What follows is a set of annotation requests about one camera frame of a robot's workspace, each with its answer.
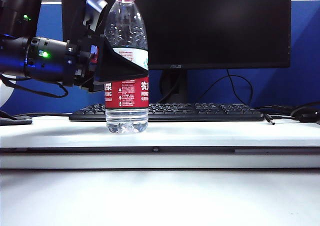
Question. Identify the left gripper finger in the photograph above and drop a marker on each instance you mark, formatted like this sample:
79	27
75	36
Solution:
110	68

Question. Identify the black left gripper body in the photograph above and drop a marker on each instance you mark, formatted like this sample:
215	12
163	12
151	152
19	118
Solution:
82	61

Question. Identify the clear plastic water bottle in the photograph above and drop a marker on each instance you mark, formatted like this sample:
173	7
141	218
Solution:
127	36

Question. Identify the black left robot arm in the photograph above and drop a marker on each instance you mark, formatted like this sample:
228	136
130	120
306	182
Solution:
20	58

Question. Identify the black monitor stand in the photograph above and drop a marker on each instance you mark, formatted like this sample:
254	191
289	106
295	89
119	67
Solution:
175	88

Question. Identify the black computer monitor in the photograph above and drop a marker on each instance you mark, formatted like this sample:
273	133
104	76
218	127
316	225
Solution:
212	23

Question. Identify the dark grey cloth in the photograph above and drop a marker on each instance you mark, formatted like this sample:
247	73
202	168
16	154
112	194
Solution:
12	121

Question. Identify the black computer keyboard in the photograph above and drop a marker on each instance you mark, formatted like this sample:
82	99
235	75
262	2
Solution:
200	112

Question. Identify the white board platform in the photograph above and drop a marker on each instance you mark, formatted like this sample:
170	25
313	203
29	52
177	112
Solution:
200	136

